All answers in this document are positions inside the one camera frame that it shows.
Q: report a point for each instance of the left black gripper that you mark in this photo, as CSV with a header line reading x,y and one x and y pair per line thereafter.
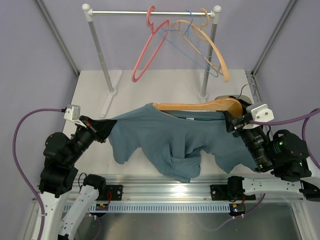
x,y
99,129

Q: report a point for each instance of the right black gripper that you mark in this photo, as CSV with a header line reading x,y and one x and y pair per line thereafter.
x,y
235,123

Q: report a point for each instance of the brown wooden hanger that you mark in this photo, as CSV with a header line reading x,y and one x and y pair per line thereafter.
x,y
230,105

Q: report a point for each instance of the blue-grey t shirt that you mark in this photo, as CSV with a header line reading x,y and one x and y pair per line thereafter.
x,y
173,141

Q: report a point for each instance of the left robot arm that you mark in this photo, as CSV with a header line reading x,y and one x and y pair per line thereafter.
x,y
58,175

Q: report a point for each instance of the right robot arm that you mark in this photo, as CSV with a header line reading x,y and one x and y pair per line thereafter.
x,y
286,156

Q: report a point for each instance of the beige plastic hanger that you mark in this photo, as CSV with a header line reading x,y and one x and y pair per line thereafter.
x,y
199,31

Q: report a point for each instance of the pink plastic hanger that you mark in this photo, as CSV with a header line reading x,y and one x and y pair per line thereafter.
x,y
163,27

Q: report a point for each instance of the white laundry basket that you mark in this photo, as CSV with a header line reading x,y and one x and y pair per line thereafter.
x,y
244,98

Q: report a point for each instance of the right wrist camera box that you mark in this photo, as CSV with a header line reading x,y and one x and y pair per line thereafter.
x,y
260,112

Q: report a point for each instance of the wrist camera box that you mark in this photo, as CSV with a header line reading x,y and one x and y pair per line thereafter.
x,y
260,112
72,113

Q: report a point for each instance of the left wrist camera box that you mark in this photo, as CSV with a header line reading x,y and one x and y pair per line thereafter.
x,y
72,113

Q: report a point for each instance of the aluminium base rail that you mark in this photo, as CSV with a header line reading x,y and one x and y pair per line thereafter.
x,y
159,189

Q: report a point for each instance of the slotted cable duct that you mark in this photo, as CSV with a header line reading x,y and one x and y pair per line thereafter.
x,y
209,207

